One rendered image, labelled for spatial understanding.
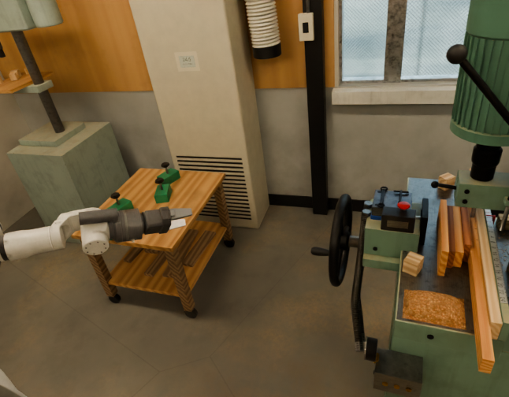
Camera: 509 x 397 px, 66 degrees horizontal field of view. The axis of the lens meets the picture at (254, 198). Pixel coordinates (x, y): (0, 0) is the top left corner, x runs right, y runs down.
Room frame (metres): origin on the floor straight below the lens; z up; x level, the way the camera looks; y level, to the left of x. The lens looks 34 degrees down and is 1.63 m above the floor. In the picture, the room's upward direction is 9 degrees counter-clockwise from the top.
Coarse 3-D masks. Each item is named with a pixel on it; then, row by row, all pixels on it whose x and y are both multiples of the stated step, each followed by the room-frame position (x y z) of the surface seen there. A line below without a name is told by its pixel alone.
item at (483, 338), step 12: (468, 216) 0.80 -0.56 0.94; (468, 264) 0.66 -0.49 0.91; (480, 264) 0.62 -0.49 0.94; (480, 276) 0.59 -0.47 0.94; (480, 288) 0.56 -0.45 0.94; (480, 300) 0.53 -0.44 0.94; (480, 312) 0.50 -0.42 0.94; (480, 324) 0.47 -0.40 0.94; (480, 336) 0.44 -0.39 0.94; (480, 348) 0.43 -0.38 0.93; (492, 348) 0.42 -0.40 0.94; (480, 360) 0.41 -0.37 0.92; (492, 360) 0.39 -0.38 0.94
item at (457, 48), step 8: (456, 48) 0.69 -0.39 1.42; (464, 48) 0.69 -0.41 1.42; (448, 56) 0.70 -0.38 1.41; (456, 56) 0.68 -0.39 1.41; (464, 56) 0.68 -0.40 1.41; (456, 64) 0.69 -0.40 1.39; (464, 64) 0.69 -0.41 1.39; (472, 72) 0.68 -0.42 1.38; (480, 80) 0.68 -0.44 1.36; (480, 88) 0.67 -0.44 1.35; (488, 88) 0.67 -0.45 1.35; (488, 96) 0.67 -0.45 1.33; (496, 104) 0.66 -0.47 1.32; (504, 112) 0.65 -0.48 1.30; (504, 120) 0.65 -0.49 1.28
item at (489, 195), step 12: (456, 180) 0.82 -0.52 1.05; (468, 180) 0.78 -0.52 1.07; (492, 180) 0.76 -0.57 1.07; (504, 180) 0.75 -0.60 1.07; (456, 192) 0.78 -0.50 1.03; (468, 192) 0.76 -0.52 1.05; (480, 192) 0.75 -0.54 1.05; (492, 192) 0.74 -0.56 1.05; (504, 192) 0.73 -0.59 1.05; (456, 204) 0.77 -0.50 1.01; (468, 204) 0.76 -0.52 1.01; (480, 204) 0.75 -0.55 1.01; (492, 204) 0.74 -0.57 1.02
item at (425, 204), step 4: (424, 200) 0.82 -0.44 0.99; (428, 200) 0.82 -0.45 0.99; (424, 204) 0.80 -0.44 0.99; (428, 204) 0.80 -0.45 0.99; (424, 208) 0.79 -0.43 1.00; (428, 208) 0.79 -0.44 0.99; (424, 212) 0.77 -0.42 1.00; (428, 212) 0.77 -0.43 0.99; (416, 216) 0.80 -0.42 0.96; (424, 216) 0.76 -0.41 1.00; (428, 216) 0.76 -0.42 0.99; (420, 220) 0.79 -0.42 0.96; (424, 220) 0.75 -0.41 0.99; (420, 224) 0.77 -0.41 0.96; (424, 224) 0.75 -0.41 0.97; (420, 228) 0.75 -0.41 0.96; (424, 228) 0.75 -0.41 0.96; (420, 232) 0.75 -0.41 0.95; (424, 232) 0.75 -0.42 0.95; (420, 236) 0.75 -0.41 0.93; (424, 236) 0.75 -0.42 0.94; (420, 240) 0.75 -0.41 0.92; (424, 240) 0.75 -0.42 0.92; (420, 244) 0.75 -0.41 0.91
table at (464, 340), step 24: (432, 192) 0.98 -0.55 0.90; (432, 216) 0.87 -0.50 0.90; (432, 240) 0.77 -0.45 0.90; (384, 264) 0.75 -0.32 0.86; (432, 264) 0.68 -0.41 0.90; (408, 288) 0.62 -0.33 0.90; (432, 288) 0.61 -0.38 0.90; (456, 288) 0.60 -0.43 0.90; (408, 336) 0.53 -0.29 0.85; (432, 336) 0.50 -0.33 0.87; (456, 336) 0.49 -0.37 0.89
